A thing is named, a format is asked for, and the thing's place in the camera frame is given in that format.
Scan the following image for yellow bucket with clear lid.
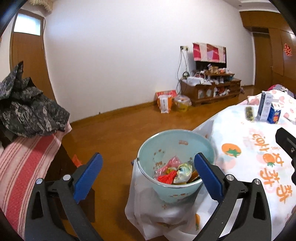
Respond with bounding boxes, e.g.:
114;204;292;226
174;94;192;113

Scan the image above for white paper bag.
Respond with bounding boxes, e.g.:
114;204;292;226
158;95;174;114

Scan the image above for white flat box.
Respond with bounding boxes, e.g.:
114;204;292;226
187;76;204;85

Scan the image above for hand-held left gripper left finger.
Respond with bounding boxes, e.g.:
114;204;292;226
24;152;103;241

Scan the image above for white fruit print tablecloth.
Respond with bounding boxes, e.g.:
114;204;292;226
192;103;296;241

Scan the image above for hanging grey cables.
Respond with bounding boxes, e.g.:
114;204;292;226
177;50;189;95

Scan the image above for light blue cartoon bin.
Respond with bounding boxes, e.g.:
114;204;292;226
136;130;215;204

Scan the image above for red paper decoration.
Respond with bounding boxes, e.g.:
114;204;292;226
283;43;294;56

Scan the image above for white plastic bag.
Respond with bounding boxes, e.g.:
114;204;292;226
125;160;201;240

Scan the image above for red striped blanket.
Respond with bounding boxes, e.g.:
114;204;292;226
0;120;72;239

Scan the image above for wooden wardrobe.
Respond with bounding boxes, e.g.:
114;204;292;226
239;10;296;95

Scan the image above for cream curtain fringe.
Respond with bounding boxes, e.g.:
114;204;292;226
29;0;53;11

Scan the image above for dark printed cloth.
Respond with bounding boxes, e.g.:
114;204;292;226
0;61;70;137

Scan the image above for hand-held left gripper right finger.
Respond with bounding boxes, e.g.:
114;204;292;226
194;152;272;241

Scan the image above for clear orange candy wrapper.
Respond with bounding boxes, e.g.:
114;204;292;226
188;169;201;182

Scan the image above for red ribbed wrapper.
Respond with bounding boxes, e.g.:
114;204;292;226
157;171;177;184

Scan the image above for transom window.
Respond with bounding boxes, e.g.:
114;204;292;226
13;13;41;36

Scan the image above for black television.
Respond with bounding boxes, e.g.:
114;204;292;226
194;44;227;71

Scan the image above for pink clear wrapper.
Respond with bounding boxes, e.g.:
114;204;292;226
154;156;183;178

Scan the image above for wooden television stand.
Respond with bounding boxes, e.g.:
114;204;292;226
180;73;242;107

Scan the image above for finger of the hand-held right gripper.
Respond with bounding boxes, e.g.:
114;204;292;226
275;127;296;164

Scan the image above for pink patchwork television cover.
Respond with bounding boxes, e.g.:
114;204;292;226
192;42;226;62

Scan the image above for heart print quilt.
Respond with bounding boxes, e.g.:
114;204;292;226
246;85;296;123

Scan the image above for tall white milk carton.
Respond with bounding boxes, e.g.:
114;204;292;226
256;91;274;121

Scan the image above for small blue juice carton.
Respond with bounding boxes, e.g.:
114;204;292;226
267;103;281;124

